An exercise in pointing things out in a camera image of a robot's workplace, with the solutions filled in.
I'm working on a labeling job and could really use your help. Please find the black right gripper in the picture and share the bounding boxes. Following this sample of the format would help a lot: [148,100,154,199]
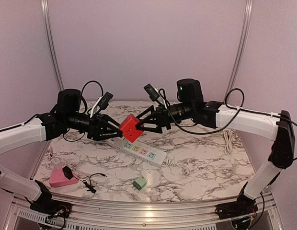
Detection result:
[136,101,194,133]

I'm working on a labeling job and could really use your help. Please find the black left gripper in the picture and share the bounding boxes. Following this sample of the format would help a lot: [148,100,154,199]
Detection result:
[65,112,124,141]

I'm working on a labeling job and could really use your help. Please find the red cube socket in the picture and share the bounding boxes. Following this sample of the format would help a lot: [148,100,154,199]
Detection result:
[119,114,144,143]

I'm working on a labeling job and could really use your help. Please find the white multicolour power strip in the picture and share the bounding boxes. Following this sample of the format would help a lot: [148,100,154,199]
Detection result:
[107,138,167,168]

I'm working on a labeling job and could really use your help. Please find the black power adapter with cable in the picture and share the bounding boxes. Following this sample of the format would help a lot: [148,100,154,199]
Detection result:
[62,166,107,194]

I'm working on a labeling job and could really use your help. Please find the green plug adapter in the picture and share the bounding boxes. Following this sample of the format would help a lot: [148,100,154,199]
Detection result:
[132,176,147,191]

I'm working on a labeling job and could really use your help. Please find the pink triangular power strip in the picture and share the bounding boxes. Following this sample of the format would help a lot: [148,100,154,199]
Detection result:
[49,166,78,187]

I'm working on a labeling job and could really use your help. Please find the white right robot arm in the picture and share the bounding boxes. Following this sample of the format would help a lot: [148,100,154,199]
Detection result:
[136,79,297,215]

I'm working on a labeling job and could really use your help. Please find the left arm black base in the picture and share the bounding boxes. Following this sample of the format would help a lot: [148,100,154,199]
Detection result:
[30,180,71,218]

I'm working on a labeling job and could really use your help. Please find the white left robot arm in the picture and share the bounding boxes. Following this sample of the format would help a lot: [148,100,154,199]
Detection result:
[0,89,122,213]

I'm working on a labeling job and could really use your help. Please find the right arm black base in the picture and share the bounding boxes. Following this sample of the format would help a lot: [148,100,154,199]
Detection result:
[215,183,258,219]

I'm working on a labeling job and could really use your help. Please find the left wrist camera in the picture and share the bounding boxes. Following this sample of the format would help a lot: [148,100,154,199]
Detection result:
[90,92,113,117]

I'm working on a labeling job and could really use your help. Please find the orange strip white cable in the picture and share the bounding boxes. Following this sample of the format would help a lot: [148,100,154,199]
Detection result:
[222,129,234,155]

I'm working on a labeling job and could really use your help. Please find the aluminium front rail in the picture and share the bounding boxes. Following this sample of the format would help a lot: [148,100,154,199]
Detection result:
[4,189,283,230]

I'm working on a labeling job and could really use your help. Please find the left aluminium frame post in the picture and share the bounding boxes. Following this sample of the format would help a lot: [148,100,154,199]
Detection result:
[41,0,65,91]

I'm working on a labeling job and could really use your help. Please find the aluminium frame post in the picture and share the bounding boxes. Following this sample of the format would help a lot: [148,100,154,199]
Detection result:
[41,0,65,91]
[224,0,253,100]

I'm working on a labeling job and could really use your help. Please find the right aluminium frame post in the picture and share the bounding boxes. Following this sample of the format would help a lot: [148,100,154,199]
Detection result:
[224,0,253,100]

